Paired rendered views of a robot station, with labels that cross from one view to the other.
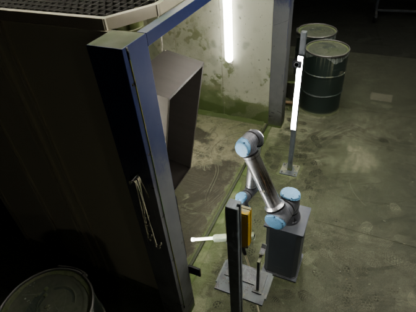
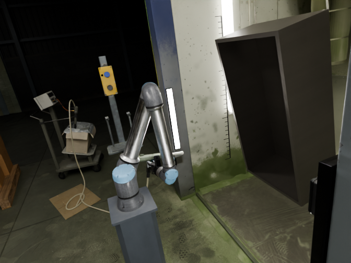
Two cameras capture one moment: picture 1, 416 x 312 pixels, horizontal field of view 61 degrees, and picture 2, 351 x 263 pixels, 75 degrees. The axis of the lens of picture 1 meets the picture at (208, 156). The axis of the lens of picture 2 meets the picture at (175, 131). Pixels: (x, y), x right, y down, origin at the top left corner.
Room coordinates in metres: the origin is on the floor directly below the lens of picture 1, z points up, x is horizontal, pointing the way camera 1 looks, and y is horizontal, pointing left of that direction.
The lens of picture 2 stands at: (3.06, -1.30, 1.62)
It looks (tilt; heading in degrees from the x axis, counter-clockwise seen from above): 20 degrees down; 134
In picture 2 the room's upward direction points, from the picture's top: 8 degrees counter-clockwise
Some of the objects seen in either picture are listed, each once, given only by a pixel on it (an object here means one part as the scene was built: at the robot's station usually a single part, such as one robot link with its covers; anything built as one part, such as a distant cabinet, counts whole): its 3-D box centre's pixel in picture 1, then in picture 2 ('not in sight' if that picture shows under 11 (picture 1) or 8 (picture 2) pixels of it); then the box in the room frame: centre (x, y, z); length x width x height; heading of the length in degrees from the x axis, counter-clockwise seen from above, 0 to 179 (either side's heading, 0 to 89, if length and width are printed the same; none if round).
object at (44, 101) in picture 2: not in sight; (68, 132); (-0.45, -0.02, 0.64); 0.73 x 0.50 x 1.27; 52
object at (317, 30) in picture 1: (316, 31); not in sight; (5.05, -1.75, 0.86); 0.54 x 0.54 x 0.01
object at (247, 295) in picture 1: (243, 281); (124, 146); (1.21, -0.15, 0.78); 0.31 x 0.23 x 0.01; 63
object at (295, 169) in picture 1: (289, 169); not in sight; (3.05, -0.94, 0.01); 0.20 x 0.20 x 0.01; 63
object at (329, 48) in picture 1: (327, 48); not in sight; (4.40, -1.69, 0.86); 0.54 x 0.54 x 0.01
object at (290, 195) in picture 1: (289, 200); (125, 179); (1.81, -0.58, 0.83); 0.17 x 0.15 x 0.18; 141
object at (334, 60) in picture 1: (322, 78); not in sight; (4.40, -1.69, 0.44); 0.59 x 0.58 x 0.89; 167
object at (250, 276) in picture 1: (244, 263); (121, 130); (1.23, -0.16, 0.95); 0.26 x 0.15 x 0.32; 63
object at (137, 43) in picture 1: (159, 219); (171, 99); (1.47, 0.34, 1.14); 0.18 x 0.18 x 2.29; 63
